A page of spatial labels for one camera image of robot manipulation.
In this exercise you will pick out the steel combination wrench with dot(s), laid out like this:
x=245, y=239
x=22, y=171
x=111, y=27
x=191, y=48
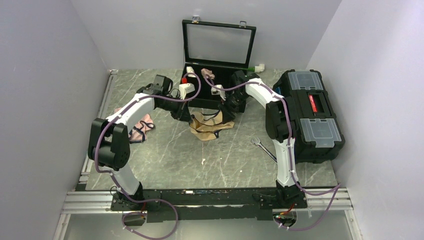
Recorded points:
x=257, y=142

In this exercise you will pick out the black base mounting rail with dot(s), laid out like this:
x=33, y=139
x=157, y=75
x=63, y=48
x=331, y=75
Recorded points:
x=259, y=203

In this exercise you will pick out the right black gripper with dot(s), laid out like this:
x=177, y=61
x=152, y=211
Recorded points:
x=227, y=116

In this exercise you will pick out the rolled white underwear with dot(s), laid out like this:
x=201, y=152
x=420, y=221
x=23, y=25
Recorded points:
x=190, y=72

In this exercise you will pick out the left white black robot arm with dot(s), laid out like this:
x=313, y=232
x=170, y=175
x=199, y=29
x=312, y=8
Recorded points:
x=109, y=140

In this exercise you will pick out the black compartment storage box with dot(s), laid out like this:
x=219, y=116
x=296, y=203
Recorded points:
x=222, y=48

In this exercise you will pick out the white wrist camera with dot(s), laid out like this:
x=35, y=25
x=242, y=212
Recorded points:
x=217, y=90
x=185, y=88

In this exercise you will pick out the green white pipe fitting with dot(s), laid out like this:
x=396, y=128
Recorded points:
x=256, y=69

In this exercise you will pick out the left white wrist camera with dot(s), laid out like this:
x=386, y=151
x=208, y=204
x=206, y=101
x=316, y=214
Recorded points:
x=185, y=88

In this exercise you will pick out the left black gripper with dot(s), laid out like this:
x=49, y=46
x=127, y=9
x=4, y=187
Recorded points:
x=183, y=113

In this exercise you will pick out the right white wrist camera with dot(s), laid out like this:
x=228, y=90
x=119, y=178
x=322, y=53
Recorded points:
x=217, y=90

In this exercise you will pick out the rolled pink underwear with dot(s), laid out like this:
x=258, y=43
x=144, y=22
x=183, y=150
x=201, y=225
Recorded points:
x=207, y=73

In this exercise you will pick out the pink underwear navy trim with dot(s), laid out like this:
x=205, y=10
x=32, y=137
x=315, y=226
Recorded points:
x=138, y=133

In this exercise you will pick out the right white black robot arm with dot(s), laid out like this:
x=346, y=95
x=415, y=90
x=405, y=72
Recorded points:
x=277, y=125

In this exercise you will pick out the beige underwear navy trim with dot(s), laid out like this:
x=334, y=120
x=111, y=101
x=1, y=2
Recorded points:
x=206, y=127

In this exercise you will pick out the aluminium frame rail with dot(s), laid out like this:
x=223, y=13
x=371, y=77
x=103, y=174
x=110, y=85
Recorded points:
x=80, y=201

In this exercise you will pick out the black plastic toolbox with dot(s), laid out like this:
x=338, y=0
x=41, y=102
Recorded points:
x=317, y=134

